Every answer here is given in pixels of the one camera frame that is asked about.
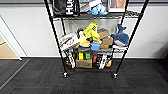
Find white door frame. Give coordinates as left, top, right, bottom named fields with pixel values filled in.
left=0, top=14, right=29, bottom=62

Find dark printed packet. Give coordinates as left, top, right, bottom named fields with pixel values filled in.
left=65, top=49, right=77, bottom=69

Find blue cup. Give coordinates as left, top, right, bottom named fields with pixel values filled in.
left=90, top=41, right=101, bottom=51

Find yellow green bottles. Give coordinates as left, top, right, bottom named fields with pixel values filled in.
left=78, top=51, right=92, bottom=61

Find open cardboard box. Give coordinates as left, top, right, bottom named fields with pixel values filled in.
left=75, top=54, right=93, bottom=69

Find yellow plush toy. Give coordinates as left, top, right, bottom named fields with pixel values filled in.
left=78, top=21, right=102, bottom=48

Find black wire shelf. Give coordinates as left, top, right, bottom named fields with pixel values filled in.
left=43, top=0, right=150, bottom=79

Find orange packet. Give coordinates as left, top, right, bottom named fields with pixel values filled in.
left=105, top=58, right=114, bottom=68

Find white flat box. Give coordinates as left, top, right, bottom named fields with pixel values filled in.
left=79, top=0, right=101, bottom=11

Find printed magazine box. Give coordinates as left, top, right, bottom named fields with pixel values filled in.
left=59, top=32, right=80, bottom=52

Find long grey wall band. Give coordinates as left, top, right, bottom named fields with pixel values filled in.
left=0, top=0, right=168, bottom=5

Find blue shark plush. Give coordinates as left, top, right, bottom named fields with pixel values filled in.
left=110, top=23, right=130, bottom=48

